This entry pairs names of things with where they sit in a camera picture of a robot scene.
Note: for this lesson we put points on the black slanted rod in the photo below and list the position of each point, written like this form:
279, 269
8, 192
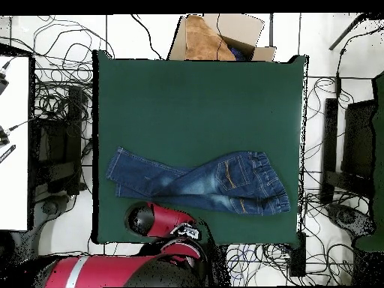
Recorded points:
345, 33

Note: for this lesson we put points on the dark blue fabric item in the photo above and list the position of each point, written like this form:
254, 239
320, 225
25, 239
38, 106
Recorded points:
237, 54

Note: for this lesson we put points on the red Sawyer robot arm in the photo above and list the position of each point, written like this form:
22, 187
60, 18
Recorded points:
168, 222

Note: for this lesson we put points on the dark green table cloth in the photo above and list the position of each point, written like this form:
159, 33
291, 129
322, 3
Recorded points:
195, 105

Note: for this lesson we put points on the cardboard box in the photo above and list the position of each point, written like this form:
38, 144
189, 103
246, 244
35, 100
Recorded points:
240, 28

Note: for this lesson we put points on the black office chair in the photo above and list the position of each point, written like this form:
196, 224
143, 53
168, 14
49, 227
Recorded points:
357, 138
60, 144

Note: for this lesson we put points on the green covered side table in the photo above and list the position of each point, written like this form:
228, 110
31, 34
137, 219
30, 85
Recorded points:
378, 150

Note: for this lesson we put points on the brown cloth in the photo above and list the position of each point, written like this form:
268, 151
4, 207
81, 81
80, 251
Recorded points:
201, 42

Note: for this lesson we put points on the white table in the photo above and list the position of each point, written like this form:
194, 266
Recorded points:
15, 186

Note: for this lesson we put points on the blue denim jeans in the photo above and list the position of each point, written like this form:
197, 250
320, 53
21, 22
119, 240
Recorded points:
210, 183

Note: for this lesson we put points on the black label strip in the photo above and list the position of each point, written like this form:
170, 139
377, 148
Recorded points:
7, 153

